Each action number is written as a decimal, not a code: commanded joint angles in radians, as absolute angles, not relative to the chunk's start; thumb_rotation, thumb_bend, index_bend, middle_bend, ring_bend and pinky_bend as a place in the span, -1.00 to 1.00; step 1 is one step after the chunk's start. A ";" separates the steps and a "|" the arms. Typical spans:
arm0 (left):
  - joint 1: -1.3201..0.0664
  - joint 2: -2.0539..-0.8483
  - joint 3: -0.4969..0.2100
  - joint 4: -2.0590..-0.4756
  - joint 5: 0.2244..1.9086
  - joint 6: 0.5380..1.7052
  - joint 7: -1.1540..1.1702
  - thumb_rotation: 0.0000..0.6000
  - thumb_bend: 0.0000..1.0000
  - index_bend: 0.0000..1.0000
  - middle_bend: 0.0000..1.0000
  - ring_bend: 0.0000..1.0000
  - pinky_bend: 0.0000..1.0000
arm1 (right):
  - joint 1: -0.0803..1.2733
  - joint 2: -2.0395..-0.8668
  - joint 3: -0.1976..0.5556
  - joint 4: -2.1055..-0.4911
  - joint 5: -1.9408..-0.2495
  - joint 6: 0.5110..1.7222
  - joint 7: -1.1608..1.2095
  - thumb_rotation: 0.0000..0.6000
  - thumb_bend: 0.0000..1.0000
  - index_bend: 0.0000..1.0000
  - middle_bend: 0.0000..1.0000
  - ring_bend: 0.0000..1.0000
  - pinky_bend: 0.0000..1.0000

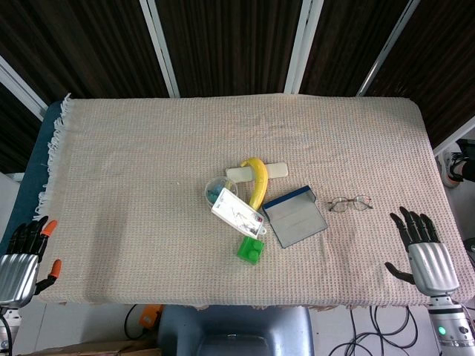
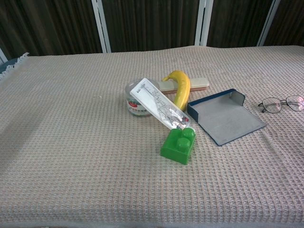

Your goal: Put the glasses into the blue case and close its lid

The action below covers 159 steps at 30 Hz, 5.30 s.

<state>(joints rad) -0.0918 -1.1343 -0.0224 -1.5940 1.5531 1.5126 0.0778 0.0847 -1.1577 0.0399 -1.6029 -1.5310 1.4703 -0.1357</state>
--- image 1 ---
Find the clear round plastic jar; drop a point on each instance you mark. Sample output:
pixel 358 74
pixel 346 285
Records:
pixel 215 189

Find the blue padded table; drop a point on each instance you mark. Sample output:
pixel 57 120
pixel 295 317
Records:
pixel 35 159

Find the beige waffle weave cloth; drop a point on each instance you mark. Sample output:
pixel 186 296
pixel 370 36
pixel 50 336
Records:
pixel 148 185

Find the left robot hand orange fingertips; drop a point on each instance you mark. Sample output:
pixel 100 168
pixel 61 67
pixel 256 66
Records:
pixel 16 272

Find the cream flat oblong case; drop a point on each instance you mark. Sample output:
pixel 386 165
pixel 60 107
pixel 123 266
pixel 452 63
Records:
pixel 276 170

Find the green toy building brick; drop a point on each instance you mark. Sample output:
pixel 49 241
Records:
pixel 249 251

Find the yellow banana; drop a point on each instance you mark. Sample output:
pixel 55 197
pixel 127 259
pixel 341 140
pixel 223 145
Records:
pixel 259 181

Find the thin wire eyeglasses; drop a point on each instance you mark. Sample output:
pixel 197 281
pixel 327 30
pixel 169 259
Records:
pixel 338 204

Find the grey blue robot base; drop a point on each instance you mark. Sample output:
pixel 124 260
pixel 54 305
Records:
pixel 234 330

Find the white orange sneaker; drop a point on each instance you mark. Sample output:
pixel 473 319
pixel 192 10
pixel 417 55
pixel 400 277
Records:
pixel 449 170

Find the dark brown screen panel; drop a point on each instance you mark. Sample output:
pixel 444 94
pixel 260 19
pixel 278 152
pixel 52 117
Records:
pixel 74 44
pixel 230 44
pixel 441 63
pixel 345 41

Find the clear white ruler set package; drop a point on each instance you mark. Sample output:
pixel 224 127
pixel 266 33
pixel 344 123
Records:
pixel 237 213

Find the orange device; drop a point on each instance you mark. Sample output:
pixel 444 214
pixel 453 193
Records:
pixel 150 317

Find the blue tray with eyeglasses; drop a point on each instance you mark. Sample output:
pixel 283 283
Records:
pixel 295 222

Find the brown cardboard box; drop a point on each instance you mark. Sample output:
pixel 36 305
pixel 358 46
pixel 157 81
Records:
pixel 92 348

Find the white screen frame post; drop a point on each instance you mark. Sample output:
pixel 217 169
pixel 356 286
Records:
pixel 159 48
pixel 20 87
pixel 454 139
pixel 387 48
pixel 302 44

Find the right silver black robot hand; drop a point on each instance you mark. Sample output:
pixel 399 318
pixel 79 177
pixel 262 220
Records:
pixel 430 263

